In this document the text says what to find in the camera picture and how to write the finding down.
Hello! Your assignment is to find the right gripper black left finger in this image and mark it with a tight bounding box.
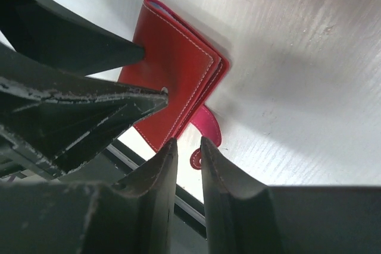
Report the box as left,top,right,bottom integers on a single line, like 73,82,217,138
1,139,178,253

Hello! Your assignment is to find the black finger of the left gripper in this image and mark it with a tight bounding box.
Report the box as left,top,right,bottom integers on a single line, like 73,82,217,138
1,0,145,73
1,45,168,177

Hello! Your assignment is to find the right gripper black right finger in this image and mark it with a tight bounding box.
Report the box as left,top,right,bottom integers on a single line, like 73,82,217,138
201,137,380,253

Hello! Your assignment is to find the red leather card holder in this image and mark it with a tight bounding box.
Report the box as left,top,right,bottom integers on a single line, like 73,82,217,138
118,0,230,152

